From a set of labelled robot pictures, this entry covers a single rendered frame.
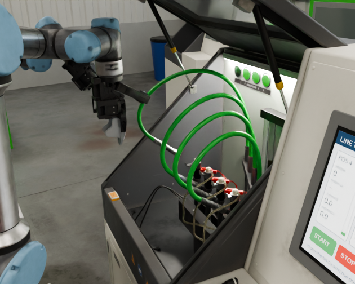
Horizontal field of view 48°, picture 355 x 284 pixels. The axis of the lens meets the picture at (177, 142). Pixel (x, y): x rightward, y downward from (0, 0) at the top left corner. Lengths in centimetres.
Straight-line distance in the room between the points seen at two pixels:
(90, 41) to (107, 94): 21
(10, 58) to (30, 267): 38
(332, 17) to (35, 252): 363
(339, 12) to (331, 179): 323
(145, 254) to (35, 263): 48
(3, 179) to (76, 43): 40
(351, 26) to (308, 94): 299
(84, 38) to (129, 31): 721
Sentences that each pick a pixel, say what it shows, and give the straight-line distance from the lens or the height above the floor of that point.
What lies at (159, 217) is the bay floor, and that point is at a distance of 161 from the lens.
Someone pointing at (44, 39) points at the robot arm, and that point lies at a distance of 105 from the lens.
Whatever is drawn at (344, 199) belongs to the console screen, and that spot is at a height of 129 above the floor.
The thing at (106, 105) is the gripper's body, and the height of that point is 138.
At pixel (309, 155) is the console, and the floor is 133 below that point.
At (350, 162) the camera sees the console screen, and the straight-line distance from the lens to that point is 85.
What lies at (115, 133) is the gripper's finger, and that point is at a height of 129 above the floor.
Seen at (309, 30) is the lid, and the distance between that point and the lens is 96.
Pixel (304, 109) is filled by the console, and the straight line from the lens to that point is 95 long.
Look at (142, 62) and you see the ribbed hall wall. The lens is 839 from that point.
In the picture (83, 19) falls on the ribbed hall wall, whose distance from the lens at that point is 791.
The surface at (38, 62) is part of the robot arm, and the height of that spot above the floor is 148.
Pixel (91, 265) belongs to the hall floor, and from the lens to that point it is 277.
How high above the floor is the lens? 169
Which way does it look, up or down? 22 degrees down
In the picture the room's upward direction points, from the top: 1 degrees counter-clockwise
